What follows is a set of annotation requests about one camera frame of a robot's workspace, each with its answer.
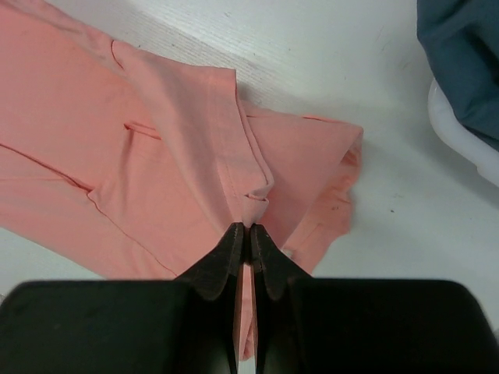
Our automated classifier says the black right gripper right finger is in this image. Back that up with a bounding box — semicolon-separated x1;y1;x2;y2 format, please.
249;224;498;373

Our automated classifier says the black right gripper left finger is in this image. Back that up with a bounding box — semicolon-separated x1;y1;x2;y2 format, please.
1;223;245;373

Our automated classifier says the salmon pink t-shirt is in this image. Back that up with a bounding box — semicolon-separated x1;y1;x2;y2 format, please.
0;0;366;362

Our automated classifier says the white plastic laundry basket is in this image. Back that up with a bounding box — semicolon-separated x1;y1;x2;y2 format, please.
427;79;498;186

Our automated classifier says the blue-grey t-shirt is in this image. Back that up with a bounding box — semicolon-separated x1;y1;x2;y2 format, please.
416;0;498;149

